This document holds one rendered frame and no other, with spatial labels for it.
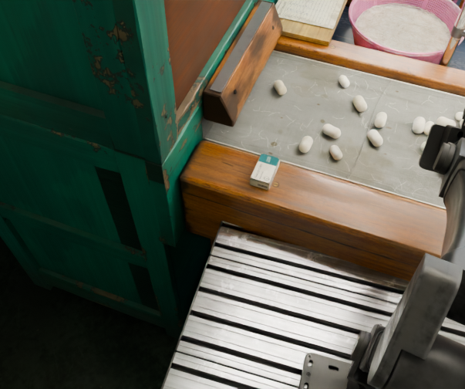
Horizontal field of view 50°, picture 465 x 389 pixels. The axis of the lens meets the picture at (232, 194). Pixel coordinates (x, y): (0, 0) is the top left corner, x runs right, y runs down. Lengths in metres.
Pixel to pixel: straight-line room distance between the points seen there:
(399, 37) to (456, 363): 0.93
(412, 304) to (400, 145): 0.62
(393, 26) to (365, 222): 0.59
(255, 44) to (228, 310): 0.50
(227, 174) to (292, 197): 0.12
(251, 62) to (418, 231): 0.43
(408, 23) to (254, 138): 0.53
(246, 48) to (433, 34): 0.52
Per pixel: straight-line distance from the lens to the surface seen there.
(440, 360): 0.44
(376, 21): 1.31
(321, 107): 1.04
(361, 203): 0.87
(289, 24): 1.18
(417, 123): 1.03
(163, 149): 0.79
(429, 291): 0.41
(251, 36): 1.00
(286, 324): 0.85
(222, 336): 0.84
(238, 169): 0.88
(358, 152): 0.97
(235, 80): 0.92
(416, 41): 1.28
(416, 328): 0.42
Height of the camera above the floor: 1.46
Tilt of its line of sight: 54 degrees down
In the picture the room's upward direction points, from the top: 1 degrees clockwise
